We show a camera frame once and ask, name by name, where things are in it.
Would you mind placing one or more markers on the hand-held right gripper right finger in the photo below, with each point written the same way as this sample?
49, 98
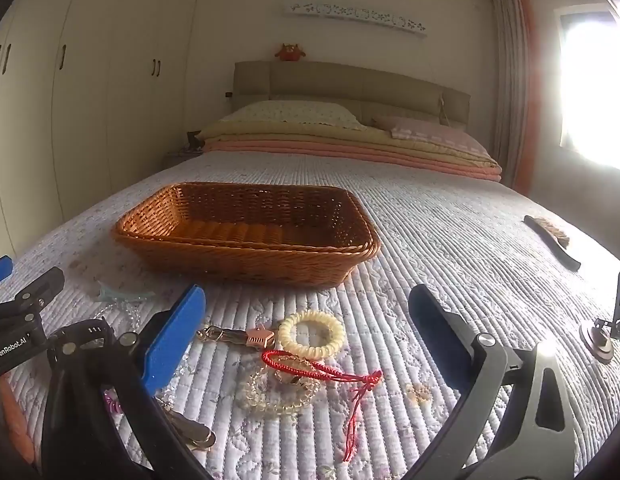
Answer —
440, 332

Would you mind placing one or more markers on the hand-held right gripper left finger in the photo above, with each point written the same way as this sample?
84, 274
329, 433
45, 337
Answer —
174, 340

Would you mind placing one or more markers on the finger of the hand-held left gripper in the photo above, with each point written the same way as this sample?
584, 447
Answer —
42, 285
0, 270

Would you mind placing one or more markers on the black wrist watch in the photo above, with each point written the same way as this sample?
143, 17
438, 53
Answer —
89, 330

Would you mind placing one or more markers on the light blue hair clip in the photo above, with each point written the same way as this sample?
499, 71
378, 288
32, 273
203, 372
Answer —
122, 296

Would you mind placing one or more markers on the gold metal hair clip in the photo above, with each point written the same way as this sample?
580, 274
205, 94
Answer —
189, 430

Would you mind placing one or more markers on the brown wicker basket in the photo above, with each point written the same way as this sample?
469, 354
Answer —
239, 260

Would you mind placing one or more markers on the person's left forearm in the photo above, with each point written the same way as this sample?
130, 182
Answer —
14, 410

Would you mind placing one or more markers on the floral quilted bedspread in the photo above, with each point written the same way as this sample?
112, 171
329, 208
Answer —
440, 240

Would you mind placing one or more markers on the grey nightstand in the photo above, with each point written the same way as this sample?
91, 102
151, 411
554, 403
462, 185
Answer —
177, 160

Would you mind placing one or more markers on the pink checked pillow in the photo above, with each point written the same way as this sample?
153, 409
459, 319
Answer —
430, 132

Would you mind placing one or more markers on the dark object on nightstand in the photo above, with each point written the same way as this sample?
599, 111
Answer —
194, 140

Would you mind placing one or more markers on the folded salmon blanket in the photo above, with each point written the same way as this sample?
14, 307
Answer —
340, 152

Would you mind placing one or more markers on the white wardrobe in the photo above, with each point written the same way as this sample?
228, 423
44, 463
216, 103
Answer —
114, 85

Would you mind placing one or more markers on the folded yellow and pink blankets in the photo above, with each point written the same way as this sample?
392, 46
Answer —
290, 135

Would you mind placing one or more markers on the white floral pillow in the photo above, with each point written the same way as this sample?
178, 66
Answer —
290, 112

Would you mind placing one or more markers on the striped orange curtain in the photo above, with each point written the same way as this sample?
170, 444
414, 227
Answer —
510, 85

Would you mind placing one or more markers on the beige padded headboard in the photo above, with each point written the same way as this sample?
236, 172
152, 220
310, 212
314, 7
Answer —
340, 80

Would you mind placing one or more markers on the bright window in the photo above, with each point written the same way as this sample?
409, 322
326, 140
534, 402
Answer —
590, 85

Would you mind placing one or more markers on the red plush owl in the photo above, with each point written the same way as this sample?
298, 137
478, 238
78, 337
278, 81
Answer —
290, 52

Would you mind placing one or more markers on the white patterned wall decoration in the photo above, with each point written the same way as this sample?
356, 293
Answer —
355, 16

